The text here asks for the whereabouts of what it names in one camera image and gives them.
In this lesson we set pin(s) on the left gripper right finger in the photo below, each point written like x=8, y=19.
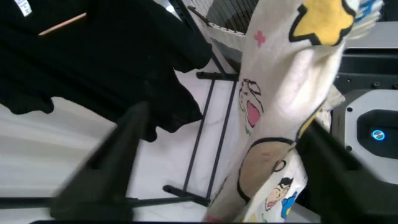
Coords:
x=351, y=193

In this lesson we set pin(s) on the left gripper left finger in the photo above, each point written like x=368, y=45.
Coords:
x=102, y=186

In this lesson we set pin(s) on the cream printed garment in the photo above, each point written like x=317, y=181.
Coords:
x=280, y=93

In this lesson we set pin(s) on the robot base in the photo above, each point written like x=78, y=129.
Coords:
x=373, y=102

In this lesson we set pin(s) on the black clothes rack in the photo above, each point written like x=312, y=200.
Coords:
x=199, y=130

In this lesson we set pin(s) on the white laundry basket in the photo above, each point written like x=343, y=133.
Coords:
x=227, y=37

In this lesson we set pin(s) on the black garment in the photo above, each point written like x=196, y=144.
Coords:
x=109, y=56

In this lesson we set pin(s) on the pink clothes hanger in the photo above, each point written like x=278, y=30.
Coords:
x=62, y=24

